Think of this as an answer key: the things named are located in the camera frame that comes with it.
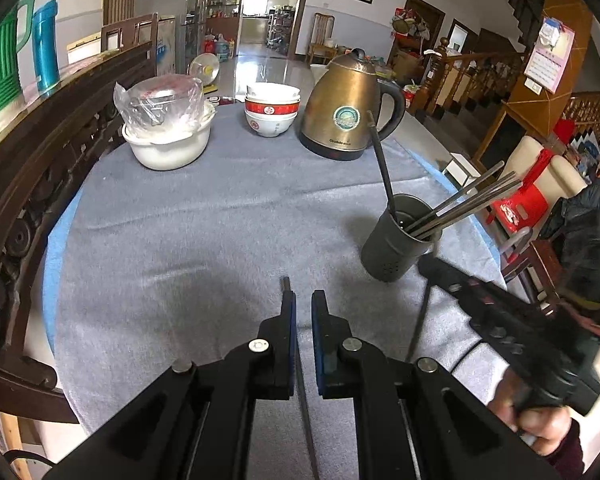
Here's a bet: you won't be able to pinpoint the dark metal chopstick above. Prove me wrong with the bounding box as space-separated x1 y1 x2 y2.
405 281 432 362
417 179 524 240
406 160 505 233
366 110 399 222
412 171 519 236

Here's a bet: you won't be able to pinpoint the person right hand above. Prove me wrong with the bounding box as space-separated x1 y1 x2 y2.
488 367 571 456

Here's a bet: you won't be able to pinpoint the grey metal utensil holder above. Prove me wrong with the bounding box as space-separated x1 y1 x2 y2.
361 194 441 283

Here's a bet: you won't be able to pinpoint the dark wooden chair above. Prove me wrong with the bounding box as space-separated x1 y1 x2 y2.
502 240 562 304

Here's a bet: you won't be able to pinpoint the grey table cloth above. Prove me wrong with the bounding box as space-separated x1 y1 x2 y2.
43 105 504 479

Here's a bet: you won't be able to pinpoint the red child chair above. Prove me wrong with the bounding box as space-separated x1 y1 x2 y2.
486 148 554 233

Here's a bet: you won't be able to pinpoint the white small stool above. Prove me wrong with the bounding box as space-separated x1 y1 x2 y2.
442 153 481 188

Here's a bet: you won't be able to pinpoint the bronze electric kettle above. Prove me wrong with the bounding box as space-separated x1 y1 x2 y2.
299 48 405 162

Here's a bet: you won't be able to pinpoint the stacked red white bowls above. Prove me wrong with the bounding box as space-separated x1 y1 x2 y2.
245 82 301 138

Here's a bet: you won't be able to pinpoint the white pot with plastic bag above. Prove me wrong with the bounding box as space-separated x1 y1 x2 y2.
114 74 216 171

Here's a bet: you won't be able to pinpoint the small white fan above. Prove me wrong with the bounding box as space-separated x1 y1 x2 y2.
188 53 220 86

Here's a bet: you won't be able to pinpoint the wooden stair railing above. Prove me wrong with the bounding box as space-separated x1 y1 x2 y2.
407 38 524 119

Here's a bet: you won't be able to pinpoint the dark carved wooden sideboard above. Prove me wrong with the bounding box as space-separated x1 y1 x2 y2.
0 42 156 424

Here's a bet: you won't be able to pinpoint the green thermos flask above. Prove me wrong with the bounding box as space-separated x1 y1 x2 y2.
0 0 35 111

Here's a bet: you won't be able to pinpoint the blue thermos flask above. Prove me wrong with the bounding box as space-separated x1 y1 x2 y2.
32 0 59 93

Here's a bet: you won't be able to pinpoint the wooden chair by wall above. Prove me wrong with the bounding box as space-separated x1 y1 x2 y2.
306 12 337 65

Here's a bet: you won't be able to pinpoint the pink wall calendar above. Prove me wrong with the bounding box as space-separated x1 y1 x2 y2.
524 18 574 94

